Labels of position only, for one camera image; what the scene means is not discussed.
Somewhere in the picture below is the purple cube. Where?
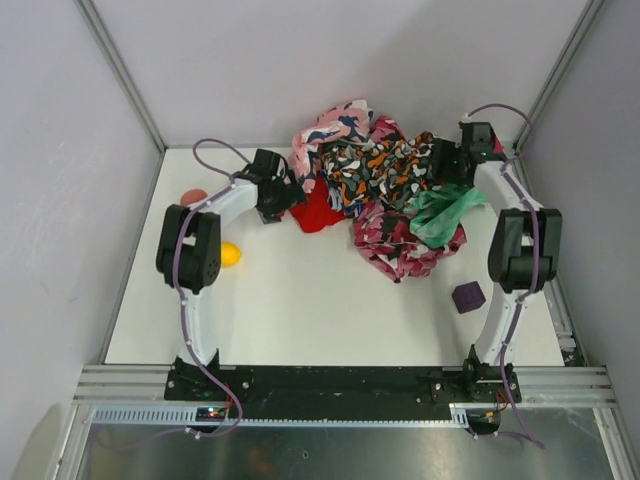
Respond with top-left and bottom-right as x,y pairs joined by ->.
451,281 -> 486,314

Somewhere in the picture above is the blue white patterned cloth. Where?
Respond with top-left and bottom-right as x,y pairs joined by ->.
326,180 -> 364,218

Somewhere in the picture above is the light pink navy camouflage cloth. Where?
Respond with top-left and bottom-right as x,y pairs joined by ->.
288,99 -> 373,194

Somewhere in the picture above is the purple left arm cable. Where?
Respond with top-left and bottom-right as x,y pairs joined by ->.
94,138 -> 251,449

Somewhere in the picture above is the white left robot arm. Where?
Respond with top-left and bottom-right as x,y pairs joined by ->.
156,149 -> 306,367

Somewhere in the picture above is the pink plastic cup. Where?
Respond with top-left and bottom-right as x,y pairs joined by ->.
180,188 -> 207,206

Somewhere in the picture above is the red cloth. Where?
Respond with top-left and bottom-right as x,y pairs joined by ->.
289,178 -> 346,234

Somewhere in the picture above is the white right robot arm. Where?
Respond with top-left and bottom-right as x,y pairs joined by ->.
431,118 -> 562,403

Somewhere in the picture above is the orange black camouflage cloth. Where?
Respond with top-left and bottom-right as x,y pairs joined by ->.
320,131 -> 437,210

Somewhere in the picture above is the aluminium frame rail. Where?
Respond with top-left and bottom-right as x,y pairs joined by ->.
72,364 -> 617,408

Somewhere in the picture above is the magenta pink camouflage cloth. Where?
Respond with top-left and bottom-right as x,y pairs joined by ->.
353,133 -> 467,283

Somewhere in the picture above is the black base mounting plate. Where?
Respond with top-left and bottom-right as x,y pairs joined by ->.
164,360 -> 522,422

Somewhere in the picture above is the white cable duct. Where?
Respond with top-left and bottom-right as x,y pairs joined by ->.
92,405 -> 469,428

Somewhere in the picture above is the yellow lemon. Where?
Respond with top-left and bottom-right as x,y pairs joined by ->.
220,242 -> 242,268

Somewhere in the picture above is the green tie-dye cloth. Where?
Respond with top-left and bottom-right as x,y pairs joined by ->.
404,183 -> 488,249

